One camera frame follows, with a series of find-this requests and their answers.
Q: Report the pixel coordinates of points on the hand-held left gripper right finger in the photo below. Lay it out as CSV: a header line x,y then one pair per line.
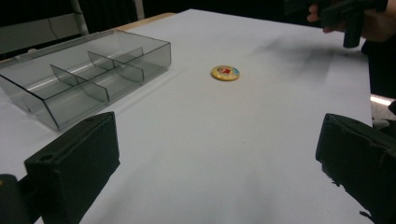
x,y
361,155

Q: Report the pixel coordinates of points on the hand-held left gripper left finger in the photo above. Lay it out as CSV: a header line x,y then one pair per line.
x,y
77,165

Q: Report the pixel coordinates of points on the clear grey divided plastic box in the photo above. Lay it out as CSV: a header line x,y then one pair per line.
x,y
84,77

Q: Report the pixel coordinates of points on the yellow round pin badge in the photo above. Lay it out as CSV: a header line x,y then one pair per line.
x,y
225,72

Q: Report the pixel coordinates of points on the white metal stand pole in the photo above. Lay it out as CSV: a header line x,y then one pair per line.
x,y
79,17

